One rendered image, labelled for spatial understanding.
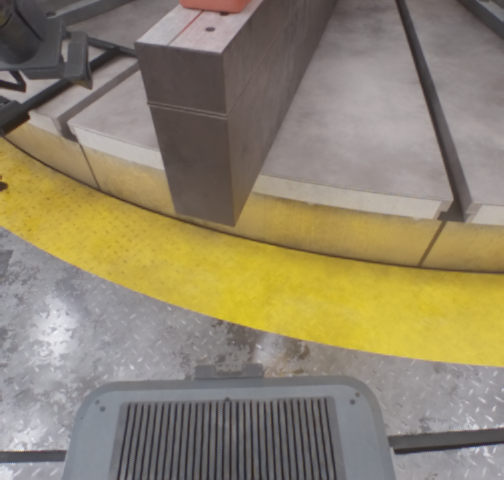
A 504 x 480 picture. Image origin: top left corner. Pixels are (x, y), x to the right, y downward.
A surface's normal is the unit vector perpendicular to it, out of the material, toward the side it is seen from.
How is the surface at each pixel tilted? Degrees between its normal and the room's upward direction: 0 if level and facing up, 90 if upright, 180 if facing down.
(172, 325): 0
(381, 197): 90
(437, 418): 0
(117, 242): 0
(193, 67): 90
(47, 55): 30
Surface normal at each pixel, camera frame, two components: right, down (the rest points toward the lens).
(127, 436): -0.01, -0.64
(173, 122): -0.30, 0.73
